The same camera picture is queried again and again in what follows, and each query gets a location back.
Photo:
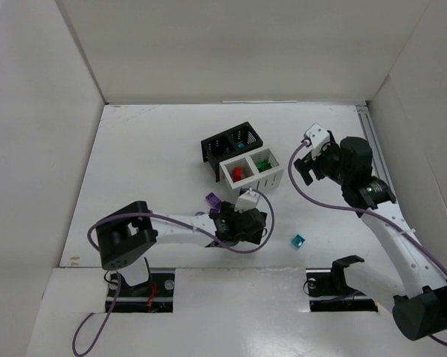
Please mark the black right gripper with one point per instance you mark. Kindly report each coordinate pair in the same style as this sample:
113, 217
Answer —
313, 166

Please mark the aluminium rail right edge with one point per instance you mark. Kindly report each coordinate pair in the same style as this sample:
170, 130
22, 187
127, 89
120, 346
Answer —
380, 170

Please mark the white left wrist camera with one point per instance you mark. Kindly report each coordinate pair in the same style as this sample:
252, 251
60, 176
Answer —
247, 200

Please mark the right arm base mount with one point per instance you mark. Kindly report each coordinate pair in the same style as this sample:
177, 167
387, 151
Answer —
327, 293

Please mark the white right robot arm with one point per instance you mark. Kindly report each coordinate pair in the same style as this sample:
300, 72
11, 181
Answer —
417, 300

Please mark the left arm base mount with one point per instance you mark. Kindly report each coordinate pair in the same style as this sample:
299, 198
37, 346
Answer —
155, 296

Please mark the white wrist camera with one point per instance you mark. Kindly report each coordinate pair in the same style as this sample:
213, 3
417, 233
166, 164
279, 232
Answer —
247, 200
316, 137

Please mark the purple lego brick upright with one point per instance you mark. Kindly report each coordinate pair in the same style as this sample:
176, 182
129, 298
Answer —
213, 200

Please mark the small teal square lego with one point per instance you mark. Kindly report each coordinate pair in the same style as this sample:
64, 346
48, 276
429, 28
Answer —
297, 241

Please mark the white two-slot container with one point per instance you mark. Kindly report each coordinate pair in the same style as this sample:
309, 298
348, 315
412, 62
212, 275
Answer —
264, 182

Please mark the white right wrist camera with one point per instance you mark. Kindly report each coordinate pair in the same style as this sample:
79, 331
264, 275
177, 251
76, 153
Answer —
316, 137

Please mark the red lego block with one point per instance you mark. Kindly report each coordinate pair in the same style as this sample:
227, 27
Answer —
238, 174

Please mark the black two-slot container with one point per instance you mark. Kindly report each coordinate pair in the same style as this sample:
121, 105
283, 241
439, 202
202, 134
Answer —
223, 146

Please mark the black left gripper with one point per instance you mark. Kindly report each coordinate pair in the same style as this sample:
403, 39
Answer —
223, 214

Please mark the green rounded lego block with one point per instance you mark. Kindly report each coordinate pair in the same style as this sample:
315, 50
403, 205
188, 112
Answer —
263, 166

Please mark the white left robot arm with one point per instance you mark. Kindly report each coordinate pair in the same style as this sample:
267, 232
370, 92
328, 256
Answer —
125, 236

